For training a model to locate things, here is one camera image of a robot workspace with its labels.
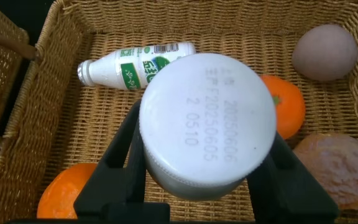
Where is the large white milk bottle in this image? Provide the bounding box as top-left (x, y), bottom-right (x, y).
top-left (138, 52), bottom-right (278, 202)

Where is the orange fruit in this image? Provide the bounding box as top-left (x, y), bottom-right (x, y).
top-left (36, 162), bottom-right (98, 220)
top-left (261, 74), bottom-right (306, 140)

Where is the pale pink egg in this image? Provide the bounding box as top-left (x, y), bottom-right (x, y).
top-left (291, 24), bottom-right (358, 82)

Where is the black tablecloth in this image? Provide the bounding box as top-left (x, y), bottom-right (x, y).
top-left (0, 0), bottom-right (57, 194)

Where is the brown bread bun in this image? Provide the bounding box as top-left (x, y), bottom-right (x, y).
top-left (293, 133), bottom-right (358, 211)

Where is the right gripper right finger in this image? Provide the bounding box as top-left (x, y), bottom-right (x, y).
top-left (246, 132), bottom-right (341, 224)

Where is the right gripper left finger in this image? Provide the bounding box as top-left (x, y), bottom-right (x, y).
top-left (73, 99), bottom-right (147, 220)

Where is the small white green-label bottle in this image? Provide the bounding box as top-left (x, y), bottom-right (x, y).
top-left (77, 42), bottom-right (197, 91)

